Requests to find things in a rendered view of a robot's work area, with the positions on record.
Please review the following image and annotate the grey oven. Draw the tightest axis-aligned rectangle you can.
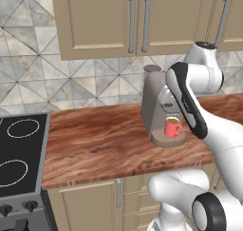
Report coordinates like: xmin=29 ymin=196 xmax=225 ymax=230
xmin=0 ymin=111 xmax=59 ymax=231

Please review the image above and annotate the black hob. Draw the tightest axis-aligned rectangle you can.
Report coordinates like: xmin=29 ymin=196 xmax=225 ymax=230
xmin=0 ymin=111 xmax=52 ymax=199

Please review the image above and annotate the wide beige wall cupboard door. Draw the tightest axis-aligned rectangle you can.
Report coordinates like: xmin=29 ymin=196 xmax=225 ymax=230
xmin=50 ymin=0 xmax=140 ymax=62

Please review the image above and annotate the beige base cupboard door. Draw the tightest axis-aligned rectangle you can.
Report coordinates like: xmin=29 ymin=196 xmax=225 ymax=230
xmin=200 ymin=163 xmax=228 ymax=193
xmin=47 ymin=179 xmax=125 ymax=231

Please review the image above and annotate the red mug of coffee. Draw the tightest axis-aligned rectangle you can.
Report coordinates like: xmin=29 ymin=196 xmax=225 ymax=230
xmin=163 ymin=116 xmax=184 ymax=139

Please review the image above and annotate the silver wall cupboard handle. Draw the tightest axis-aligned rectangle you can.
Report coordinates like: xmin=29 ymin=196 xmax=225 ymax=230
xmin=127 ymin=0 xmax=138 ymax=54
xmin=140 ymin=0 xmax=152 ymax=53
xmin=215 ymin=0 xmax=233 ymax=49

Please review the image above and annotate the black oven knob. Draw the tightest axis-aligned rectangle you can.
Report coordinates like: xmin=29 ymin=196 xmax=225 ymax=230
xmin=24 ymin=200 xmax=39 ymax=213
xmin=0 ymin=203 xmax=14 ymax=218

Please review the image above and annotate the grey coffee machine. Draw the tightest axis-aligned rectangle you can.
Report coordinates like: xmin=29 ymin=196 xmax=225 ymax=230
xmin=140 ymin=64 xmax=188 ymax=148

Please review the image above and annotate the silver base cupboard handle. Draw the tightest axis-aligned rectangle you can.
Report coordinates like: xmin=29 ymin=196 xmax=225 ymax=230
xmin=213 ymin=169 xmax=223 ymax=191
xmin=115 ymin=178 xmax=122 ymax=209

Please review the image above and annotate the beige drawer front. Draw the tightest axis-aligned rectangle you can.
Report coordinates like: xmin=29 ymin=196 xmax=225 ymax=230
xmin=122 ymin=211 xmax=160 ymax=231

